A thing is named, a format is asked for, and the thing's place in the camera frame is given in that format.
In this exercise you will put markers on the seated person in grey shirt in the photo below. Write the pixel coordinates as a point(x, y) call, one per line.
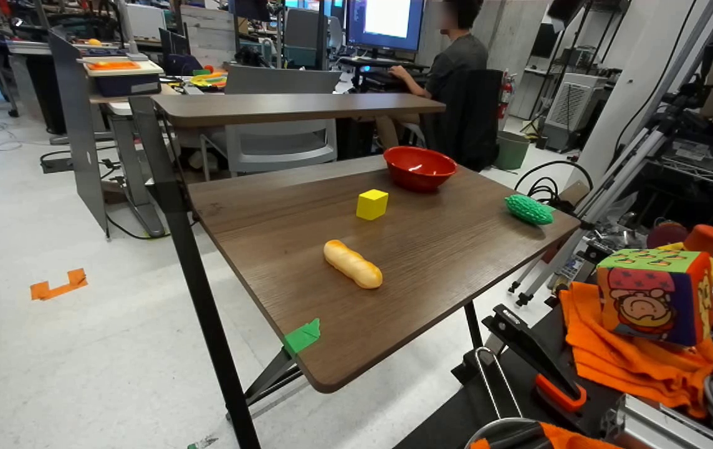
point(457, 64)

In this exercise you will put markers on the aluminium frame rail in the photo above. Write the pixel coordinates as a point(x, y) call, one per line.
point(621, 171)

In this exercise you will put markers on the brown wooden side table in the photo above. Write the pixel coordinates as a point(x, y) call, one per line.
point(291, 105)

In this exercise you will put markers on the green waste bin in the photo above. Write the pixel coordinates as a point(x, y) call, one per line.
point(513, 151)

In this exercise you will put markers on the black metal table frame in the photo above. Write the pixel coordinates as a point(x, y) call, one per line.
point(200, 290)

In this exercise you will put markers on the grey plastic chair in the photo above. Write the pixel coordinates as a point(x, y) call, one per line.
point(283, 146)

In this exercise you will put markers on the box with orange lid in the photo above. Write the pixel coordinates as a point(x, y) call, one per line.
point(120, 73)

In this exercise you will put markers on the tan toy bread loaf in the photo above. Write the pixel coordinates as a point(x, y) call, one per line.
point(353, 265)

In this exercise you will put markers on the white equipment box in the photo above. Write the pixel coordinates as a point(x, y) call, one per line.
point(576, 104)

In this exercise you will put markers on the brown plush ball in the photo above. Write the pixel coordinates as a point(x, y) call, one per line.
point(667, 232)

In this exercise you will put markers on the green knobbly toy vegetable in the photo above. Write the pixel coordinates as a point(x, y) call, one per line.
point(529, 210)

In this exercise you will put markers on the yellow cube block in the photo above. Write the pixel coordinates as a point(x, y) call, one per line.
point(372, 206)

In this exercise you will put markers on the grey partition panel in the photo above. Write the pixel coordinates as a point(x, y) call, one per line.
point(78, 132)

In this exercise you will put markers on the green tape piece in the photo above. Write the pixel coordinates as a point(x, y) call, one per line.
point(303, 337)

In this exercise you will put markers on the computer monitor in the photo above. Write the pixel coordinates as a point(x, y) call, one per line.
point(387, 24)

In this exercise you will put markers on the colourful plush cube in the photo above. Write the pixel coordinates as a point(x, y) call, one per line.
point(651, 297)

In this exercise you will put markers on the black office chair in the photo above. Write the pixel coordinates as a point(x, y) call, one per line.
point(478, 116)

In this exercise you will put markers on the orange tape marker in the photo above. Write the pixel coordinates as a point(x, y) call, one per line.
point(62, 287)

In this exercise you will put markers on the red plastic bowl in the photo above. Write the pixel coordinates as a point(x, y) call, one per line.
point(419, 166)

